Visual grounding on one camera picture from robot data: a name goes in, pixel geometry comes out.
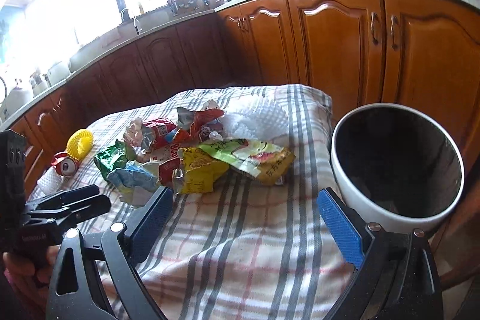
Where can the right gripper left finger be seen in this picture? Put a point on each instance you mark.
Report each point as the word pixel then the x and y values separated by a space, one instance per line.
pixel 76 290

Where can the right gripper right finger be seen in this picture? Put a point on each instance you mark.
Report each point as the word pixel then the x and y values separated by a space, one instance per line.
pixel 395 274

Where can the blue white wrapper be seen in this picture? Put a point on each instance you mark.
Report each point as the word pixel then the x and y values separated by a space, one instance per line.
pixel 135 184

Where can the white tissue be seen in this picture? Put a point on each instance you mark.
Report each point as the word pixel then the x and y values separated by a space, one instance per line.
pixel 133 133

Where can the red silver snack bag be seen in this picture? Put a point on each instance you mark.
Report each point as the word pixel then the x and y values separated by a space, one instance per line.
pixel 159 132

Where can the white foam net sleeve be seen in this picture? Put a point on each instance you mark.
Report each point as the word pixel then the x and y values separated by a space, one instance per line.
pixel 50 182

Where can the white round trash bin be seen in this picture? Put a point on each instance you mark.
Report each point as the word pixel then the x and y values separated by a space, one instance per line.
pixel 397 167

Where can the kitchen faucet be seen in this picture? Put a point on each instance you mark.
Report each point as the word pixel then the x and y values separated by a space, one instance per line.
pixel 126 17

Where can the wooden kitchen cabinets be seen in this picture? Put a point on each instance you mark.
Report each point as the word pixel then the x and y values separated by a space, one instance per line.
pixel 418 53

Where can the left hand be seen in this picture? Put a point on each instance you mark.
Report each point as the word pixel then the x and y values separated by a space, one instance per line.
pixel 24 267

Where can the crushed red can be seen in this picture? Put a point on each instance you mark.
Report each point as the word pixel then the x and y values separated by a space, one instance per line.
pixel 64 164

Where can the crushed green can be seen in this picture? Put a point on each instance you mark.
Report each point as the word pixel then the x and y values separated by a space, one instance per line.
pixel 113 157

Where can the white kettle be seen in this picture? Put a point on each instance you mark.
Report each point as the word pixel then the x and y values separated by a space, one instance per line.
pixel 12 100

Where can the plaid tablecloth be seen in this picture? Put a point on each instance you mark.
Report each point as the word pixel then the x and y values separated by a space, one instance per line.
pixel 246 251

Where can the yellow green snack bag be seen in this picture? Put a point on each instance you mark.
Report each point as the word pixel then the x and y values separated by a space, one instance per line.
pixel 264 162

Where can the white foam net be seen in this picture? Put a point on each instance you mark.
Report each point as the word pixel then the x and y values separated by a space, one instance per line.
pixel 255 118

